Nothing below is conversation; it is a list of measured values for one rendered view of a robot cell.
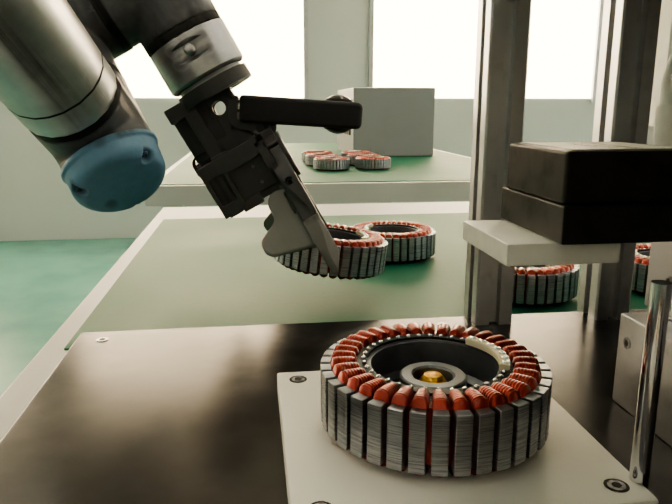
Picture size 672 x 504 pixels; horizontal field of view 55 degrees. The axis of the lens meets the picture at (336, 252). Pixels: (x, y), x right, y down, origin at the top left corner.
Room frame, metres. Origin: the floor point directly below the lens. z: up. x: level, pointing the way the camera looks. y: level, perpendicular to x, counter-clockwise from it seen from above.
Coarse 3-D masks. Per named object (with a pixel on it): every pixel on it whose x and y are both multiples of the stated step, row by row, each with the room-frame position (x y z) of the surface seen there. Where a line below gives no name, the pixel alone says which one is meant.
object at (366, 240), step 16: (336, 224) 0.67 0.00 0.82; (336, 240) 0.58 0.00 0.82; (352, 240) 0.58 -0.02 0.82; (368, 240) 0.60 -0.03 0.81; (384, 240) 0.63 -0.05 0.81; (288, 256) 0.59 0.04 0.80; (304, 256) 0.58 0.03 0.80; (320, 256) 0.58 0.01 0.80; (352, 256) 0.57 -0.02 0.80; (368, 256) 0.59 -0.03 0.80; (384, 256) 0.61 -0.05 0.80; (304, 272) 0.58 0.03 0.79; (320, 272) 0.57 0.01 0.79; (352, 272) 0.57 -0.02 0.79; (368, 272) 0.58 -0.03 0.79
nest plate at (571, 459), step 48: (288, 384) 0.34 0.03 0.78; (288, 432) 0.29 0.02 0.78; (576, 432) 0.29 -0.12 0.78; (288, 480) 0.25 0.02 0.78; (336, 480) 0.25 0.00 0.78; (384, 480) 0.25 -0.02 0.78; (432, 480) 0.25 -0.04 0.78; (480, 480) 0.25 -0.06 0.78; (528, 480) 0.25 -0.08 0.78; (576, 480) 0.25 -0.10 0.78; (624, 480) 0.25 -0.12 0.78
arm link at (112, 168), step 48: (0, 0) 0.38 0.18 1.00; (48, 0) 0.41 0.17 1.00; (0, 48) 0.39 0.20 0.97; (48, 48) 0.41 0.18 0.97; (96, 48) 0.46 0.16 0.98; (0, 96) 0.43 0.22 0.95; (48, 96) 0.43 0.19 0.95; (96, 96) 0.46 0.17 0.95; (48, 144) 0.47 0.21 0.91; (96, 144) 0.47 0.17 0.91; (144, 144) 0.49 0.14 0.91; (96, 192) 0.48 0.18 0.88; (144, 192) 0.51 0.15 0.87
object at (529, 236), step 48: (528, 144) 0.32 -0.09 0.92; (576, 144) 0.31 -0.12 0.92; (624, 144) 0.31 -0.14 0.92; (528, 192) 0.31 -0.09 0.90; (576, 192) 0.27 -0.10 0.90; (624, 192) 0.28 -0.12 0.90; (480, 240) 0.30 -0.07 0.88; (528, 240) 0.28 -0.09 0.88; (576, 240) 0.27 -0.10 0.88; (624, 240) 0.27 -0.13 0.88
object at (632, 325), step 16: (624, 320) 0.35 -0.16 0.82; (640, 320) 0.34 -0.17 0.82; (624, 336) 0.34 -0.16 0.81; (640, 336) 0.33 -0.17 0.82; (624, 352) 0.34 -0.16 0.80; (640, 352) 0.33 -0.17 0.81; (624, 368) 0.34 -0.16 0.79; (640, 368) 0.33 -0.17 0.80; (624, 384) 0.34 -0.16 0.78; (624, 400) 0.34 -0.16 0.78; (656, 432) 0.31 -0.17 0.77
